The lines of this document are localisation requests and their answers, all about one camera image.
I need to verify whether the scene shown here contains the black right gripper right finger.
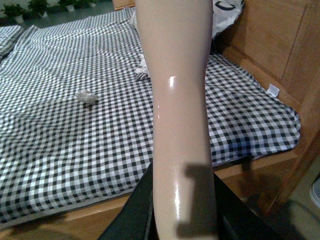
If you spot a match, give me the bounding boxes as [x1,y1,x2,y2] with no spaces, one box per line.
[214,174,280,240]

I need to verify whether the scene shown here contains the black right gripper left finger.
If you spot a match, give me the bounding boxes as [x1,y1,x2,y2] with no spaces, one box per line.
[99,163,153,240]

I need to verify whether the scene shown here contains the white paper ball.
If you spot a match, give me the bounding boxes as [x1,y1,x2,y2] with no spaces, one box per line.
[75,89,98,105]

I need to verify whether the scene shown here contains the beige hand brush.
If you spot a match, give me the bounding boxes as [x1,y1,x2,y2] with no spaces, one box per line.
[135,0,219,240]

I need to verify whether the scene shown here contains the black white checkered bedsheet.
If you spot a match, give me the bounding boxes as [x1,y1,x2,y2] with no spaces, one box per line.
[0,8,301,228]

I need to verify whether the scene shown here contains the white care label tag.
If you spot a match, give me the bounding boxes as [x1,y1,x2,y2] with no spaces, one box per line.
[267,84,280,98]

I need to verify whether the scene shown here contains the white black patterned pillow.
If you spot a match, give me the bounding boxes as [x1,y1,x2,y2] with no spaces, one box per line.
[212,0,245,39]

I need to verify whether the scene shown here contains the small potted plant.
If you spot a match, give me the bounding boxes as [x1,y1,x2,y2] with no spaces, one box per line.
[58,0,81,12]
[0,3,25,24]
[28,0,50,18]

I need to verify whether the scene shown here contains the wooden bed frame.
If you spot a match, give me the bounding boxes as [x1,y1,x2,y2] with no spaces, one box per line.
[2,0,320,230]

